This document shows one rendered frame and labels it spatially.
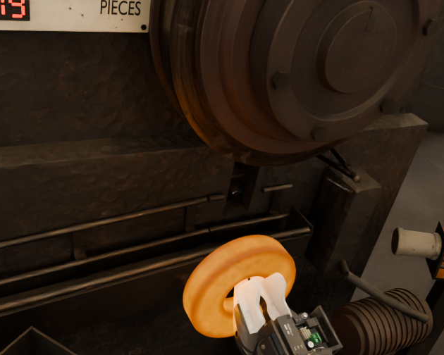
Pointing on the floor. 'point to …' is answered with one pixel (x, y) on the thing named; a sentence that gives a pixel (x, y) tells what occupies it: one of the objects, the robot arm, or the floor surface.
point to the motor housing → (380, 324)
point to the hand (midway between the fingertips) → (244, 277)
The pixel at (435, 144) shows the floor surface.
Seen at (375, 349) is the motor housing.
